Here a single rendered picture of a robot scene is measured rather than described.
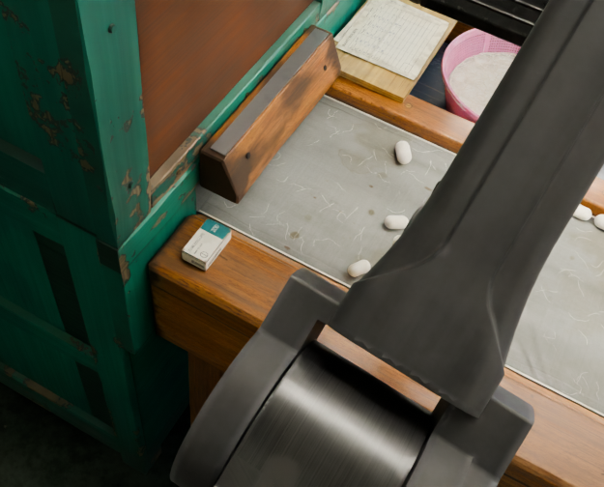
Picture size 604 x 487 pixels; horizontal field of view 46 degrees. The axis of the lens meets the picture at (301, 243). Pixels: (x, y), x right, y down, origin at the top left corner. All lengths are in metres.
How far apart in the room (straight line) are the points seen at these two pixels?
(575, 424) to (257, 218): 0.47
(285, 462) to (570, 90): 0.16
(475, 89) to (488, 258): 0.99
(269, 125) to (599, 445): 0.55
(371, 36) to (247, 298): 0.53
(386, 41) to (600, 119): 0.95
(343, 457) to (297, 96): 0.78
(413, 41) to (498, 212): 0.97
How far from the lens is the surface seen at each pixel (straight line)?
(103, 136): 0.69
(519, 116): 0.27
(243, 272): 0.89
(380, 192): 1.03
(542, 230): 0.26
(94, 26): 0.62
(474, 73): 1.28
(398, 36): 1.23
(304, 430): 0.26
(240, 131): 0.91
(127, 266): 0.86
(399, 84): 1.14
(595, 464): 0.89
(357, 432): 0.26
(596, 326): 1.01
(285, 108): 0.98
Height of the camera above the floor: 1.51
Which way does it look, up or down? 54 degrees down
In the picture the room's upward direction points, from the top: 11 degrees clockwise
